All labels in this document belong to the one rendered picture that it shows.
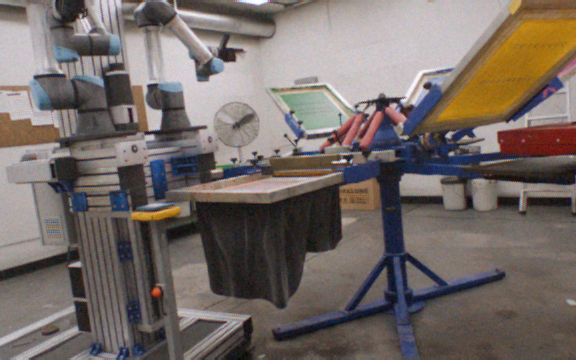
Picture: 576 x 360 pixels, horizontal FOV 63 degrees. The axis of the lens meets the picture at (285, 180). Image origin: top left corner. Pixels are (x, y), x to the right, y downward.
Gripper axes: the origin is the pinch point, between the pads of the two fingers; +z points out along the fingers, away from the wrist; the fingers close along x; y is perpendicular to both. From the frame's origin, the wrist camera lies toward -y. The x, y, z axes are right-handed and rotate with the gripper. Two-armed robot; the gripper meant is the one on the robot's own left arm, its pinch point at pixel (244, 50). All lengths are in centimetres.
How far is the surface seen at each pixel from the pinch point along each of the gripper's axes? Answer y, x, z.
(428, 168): 65, 92, 52
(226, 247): 84, 77, -66
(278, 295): 97, 104, -61
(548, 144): 40, 169, 5
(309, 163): 56, 73, -16
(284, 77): 15, -354, 320
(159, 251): 78, 77, -95
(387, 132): 49, 55, 64
